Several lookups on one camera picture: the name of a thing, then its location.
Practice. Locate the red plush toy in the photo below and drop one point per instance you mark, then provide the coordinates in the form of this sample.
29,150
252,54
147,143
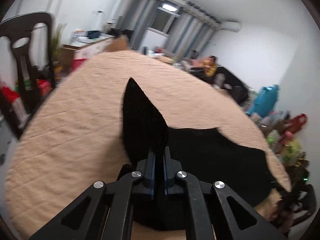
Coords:
297,122

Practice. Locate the black pants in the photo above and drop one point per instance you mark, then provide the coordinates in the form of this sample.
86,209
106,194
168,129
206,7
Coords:
145,120

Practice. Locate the window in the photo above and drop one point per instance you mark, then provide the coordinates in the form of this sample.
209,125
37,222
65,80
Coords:
162,20

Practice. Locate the striped curtain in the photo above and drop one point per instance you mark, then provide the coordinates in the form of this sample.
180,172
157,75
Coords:
192,32
142,17

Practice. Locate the sideboard cabinet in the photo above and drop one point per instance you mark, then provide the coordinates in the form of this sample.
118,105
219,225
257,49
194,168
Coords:
82,46

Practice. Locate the green potted plant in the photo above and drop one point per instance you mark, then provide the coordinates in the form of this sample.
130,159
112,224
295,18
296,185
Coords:
58,42

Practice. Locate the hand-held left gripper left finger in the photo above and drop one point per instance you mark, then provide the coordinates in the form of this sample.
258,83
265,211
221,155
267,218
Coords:
150,170

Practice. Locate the white air conditioner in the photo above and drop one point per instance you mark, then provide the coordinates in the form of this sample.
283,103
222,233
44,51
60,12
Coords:
231,26

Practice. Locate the red box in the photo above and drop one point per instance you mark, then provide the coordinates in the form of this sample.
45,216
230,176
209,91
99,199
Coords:
78,63

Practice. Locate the dark sofa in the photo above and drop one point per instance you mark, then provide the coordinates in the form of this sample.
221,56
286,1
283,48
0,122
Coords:
232,82

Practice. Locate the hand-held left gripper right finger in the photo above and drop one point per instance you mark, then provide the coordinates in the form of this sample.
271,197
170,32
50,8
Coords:
167,172

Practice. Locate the blue bag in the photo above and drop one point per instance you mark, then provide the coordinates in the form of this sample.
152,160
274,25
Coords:
265,100

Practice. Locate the beige quilted table cover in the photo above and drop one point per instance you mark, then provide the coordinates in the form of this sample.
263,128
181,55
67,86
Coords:
87,105

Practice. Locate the dark wooden chair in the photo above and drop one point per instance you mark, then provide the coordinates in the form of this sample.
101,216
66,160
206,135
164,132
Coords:
47,45

